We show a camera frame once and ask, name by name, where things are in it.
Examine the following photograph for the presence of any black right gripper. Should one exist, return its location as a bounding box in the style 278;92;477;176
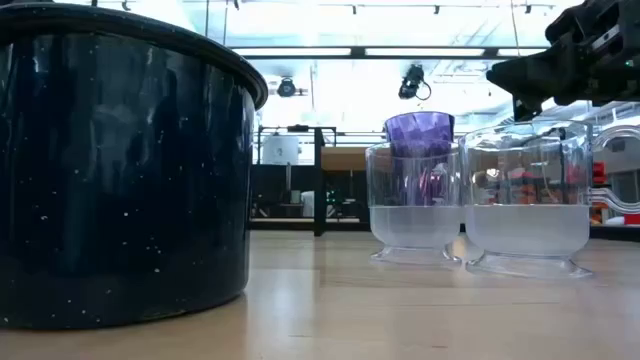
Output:
485;47;640;121

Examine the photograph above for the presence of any purple faceted plastic tumbler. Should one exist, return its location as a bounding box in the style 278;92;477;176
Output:
383;110;456;207

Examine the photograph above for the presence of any clear glass footed mug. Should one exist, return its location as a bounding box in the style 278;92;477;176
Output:
458;119;640;280
365;141;464;266

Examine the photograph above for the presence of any dark blue speckled enamel mug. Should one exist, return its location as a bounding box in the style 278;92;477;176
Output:
0;2;270;331

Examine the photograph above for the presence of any person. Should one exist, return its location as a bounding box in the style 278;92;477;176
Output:
301;188;334;219

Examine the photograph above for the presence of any black partition panel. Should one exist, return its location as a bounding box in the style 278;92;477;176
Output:
249;164;316;221

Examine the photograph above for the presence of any thin tan hanging cord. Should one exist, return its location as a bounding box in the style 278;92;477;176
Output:
508;0;524;56

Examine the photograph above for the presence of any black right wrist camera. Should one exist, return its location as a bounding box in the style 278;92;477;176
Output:
544;0;640;54

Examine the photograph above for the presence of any black ceiling camera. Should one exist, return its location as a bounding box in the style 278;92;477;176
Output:
398;63;432;101
276;76;309;99

